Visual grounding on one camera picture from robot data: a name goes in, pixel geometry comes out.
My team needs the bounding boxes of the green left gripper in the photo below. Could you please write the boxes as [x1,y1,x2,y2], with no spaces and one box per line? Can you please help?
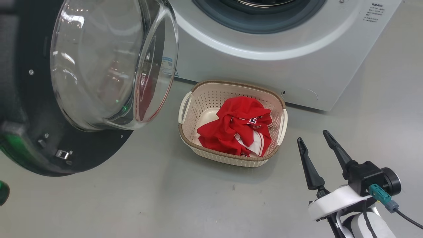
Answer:
[0,180,11,206]

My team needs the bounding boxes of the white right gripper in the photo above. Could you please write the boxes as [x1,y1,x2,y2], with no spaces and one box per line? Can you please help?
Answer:
[296,130,373,222]

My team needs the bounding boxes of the red and white jersey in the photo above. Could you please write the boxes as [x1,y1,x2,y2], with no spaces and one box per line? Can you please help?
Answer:
[196,96,274,158]

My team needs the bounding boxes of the round glass washing machine door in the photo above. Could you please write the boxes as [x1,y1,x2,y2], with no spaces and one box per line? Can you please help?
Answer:
[0,0,179,178]

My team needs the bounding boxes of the white front-load washing machine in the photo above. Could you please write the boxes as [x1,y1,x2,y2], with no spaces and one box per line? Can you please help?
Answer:
[167,0,402,112]

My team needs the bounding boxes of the cream perforated laundry basket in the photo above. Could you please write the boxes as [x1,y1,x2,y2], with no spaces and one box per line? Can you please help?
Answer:
[178,80,289,168]

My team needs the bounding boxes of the blue white energy label sticker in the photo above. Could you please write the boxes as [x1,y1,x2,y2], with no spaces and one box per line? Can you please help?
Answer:
[161,57,174,77]

